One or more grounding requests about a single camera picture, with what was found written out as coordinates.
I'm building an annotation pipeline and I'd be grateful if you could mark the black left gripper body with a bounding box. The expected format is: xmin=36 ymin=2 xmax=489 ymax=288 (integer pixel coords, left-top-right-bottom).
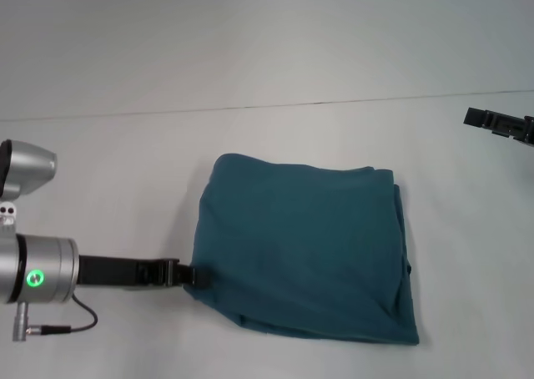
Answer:
xmin=77 ymin=254 xmax=177 ymax=291

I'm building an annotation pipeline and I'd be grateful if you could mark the teal T-shirt with pink print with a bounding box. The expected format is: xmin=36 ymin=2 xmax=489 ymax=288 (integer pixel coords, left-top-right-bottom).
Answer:
xmin=192 ymin=152 xmax=421 ymax=348

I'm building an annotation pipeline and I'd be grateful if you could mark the left arm cable with plug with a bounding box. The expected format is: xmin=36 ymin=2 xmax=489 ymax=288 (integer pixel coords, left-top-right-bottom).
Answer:
xmin=11 ymin=293 xmax=100 ymax=342

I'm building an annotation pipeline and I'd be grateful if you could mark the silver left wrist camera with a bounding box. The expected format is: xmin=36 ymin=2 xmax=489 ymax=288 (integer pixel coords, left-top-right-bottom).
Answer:
xmin=0 ymin=139 xmax=58 ymax=228

